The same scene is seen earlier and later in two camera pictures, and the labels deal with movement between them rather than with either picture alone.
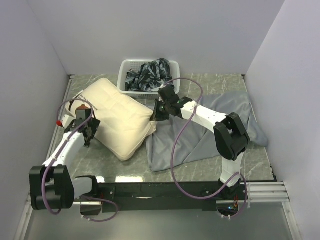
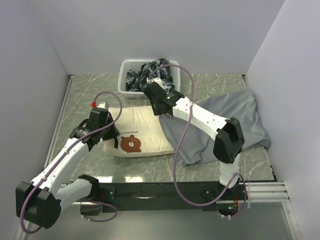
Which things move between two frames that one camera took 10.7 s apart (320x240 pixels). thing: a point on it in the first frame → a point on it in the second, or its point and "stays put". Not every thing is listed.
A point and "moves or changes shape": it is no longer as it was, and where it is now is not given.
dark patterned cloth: [151, 77] stays put
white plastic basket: [125, 66] stays put
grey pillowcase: [196, 141] moves or changes shape
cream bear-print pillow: [125, 125] moves or changes shape
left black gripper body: [94, 124] → [110, 133]
